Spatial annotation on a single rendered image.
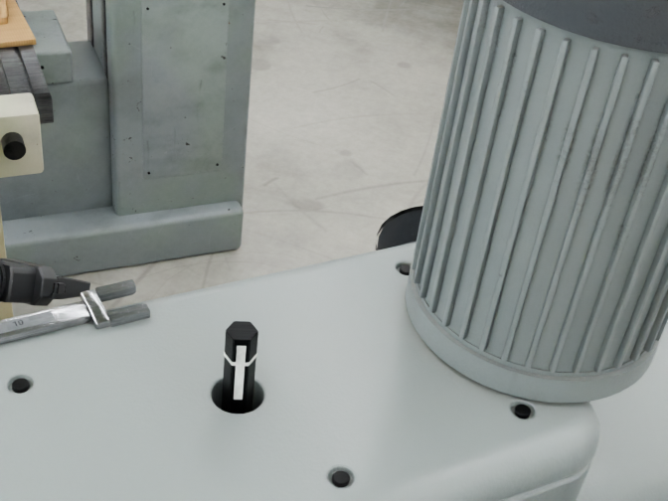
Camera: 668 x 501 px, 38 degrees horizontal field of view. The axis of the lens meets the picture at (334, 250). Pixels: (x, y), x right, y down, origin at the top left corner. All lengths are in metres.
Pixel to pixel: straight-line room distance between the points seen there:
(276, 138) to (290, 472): 4.04
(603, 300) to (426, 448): 0.15
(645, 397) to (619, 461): 0.09
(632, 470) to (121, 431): 0.45
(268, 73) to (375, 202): 1.23
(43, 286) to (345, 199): 2.98
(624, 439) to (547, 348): 0.24
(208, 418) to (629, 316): 0.30
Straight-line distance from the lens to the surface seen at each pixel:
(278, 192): 4.27
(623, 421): 0.94
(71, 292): 1.43
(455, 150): 0.67
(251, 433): 0.67
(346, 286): 0.79
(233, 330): 0.65
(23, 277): 1.40
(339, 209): 4.21
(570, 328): 0.69
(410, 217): 3.17
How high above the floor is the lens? 2.39
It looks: 37 degrees down
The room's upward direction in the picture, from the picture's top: 8 degrees clockwise
